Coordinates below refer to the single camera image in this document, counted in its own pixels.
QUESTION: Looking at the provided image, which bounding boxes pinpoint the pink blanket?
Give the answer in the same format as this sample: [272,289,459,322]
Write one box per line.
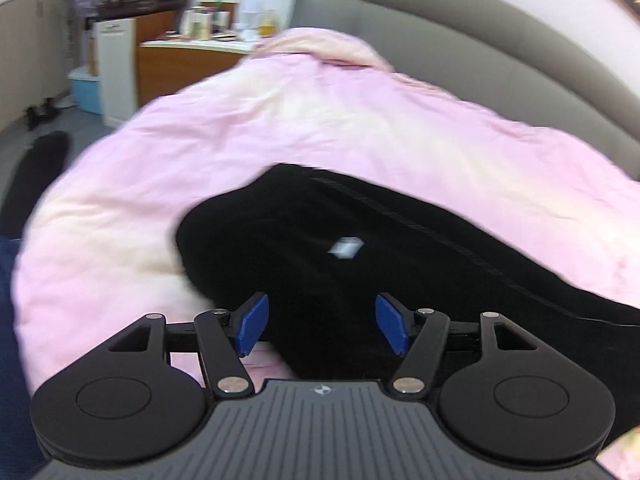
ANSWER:
[10,27,640,480]

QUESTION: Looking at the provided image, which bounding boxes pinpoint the black shoes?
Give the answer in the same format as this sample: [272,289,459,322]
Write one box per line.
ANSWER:
[24,99,60,132]

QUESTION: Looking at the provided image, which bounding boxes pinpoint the wooden desk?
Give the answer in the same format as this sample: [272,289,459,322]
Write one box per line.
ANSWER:
[136,2,262,111]

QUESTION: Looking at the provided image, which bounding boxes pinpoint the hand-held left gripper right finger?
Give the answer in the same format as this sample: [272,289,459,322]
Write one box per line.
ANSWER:
[375,292,538,404]

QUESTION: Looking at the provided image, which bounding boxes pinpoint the black pants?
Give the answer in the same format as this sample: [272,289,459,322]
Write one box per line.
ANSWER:
[175,162,640,382]

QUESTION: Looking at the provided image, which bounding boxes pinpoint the blue plastic bin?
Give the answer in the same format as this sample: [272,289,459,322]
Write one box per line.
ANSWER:
[67,67,104,115]

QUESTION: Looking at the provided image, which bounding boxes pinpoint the person's leg in blue jeans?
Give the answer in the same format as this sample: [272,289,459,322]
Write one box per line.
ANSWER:
[0,234,49,480]

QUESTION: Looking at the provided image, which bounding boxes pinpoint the grey padded headboard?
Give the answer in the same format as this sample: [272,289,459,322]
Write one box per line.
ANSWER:
[295,0,640,182]

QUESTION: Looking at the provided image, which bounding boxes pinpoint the white cabinet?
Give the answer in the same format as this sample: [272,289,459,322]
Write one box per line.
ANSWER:
[96,17,137,129]

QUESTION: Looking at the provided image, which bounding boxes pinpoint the cream bottles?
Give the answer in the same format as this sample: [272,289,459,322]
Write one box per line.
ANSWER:
[186,6,215,42]

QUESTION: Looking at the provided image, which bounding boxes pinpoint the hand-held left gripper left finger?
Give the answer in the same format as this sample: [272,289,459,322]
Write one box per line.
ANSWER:
[107,292,271,402]

